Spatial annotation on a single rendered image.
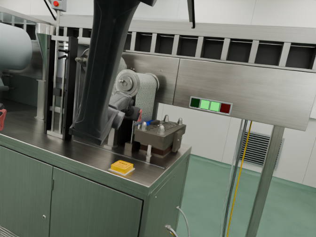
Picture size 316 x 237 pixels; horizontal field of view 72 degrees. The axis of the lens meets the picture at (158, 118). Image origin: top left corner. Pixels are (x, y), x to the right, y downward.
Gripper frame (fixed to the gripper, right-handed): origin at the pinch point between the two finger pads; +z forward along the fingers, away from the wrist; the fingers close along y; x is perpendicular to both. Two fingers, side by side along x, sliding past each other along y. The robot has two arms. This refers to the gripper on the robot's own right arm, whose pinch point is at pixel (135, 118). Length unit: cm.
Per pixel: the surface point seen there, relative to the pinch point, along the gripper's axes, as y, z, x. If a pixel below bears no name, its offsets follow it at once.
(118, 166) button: 9.7, -16.9, -26.9
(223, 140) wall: 30, 261, 76
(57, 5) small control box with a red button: -60, -28, 47
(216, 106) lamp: 36.9, 20.3, 24.9
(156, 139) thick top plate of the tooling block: 16.3, -1.6, -8.6
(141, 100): 0.2, -1.1, 10.2
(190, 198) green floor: 16, 166, -28
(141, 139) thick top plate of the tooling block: 8.0, -0.5, -10.5
